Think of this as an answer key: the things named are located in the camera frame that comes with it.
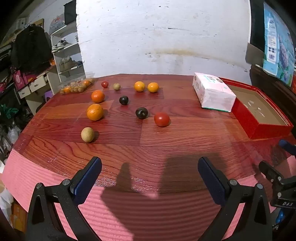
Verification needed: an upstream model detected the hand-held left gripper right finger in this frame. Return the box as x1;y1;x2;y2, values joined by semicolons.
198;157;272;241

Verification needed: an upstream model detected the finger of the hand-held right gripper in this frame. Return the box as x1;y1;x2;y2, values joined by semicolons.
258;161;284;186
278;139;296;156

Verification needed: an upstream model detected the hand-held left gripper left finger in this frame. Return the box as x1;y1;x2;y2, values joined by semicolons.
26;156;102;241

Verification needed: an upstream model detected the large beige round fruit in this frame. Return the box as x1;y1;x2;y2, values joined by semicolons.
81;127;95;142

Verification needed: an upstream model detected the red cardboard box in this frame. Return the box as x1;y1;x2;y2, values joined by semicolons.
218;77;294;140

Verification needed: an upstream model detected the large orange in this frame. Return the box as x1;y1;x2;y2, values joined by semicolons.
87;103;104;121

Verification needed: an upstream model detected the large red tomato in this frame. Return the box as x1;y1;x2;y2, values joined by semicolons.
154;112;170;127

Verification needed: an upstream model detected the person's right hand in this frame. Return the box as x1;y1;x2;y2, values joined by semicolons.
276;207;286;230

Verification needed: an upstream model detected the dark wooden cabinet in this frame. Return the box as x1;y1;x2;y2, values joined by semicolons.
249;64;296;127

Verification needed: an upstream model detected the deep orange mandarin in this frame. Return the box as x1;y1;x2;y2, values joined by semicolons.
91;90;105;104

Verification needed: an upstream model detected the white pink tissue pack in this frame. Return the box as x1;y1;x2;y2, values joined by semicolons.
192;72;237;113

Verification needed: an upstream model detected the clear bag of small fruit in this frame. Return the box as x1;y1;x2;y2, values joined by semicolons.
60;78;96;95

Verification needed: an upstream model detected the grey board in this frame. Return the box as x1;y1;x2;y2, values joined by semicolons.
245;42;264;67

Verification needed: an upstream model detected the white drawer unit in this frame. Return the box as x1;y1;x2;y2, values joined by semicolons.
18;70;57;115

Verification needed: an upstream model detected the blue flowered package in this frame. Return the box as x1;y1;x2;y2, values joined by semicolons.
262;2;296;87

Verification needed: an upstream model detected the green plant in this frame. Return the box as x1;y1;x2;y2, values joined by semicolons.
0;104;15;122

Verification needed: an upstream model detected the pair of beige shoes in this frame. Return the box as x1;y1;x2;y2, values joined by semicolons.
59;56;78;71

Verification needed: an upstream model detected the pink gift bag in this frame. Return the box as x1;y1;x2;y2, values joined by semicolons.
13;70;28;90

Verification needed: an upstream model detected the white shoe shelf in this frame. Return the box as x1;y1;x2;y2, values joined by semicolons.
49;22;86;95

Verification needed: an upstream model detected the pair of white shoes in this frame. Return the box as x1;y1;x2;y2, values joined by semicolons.
51;39;73;53

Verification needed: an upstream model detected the black hanging jacket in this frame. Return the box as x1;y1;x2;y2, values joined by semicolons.
10;24;52;73

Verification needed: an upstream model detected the black bag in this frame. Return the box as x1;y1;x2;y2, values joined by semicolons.
63;2;77;25

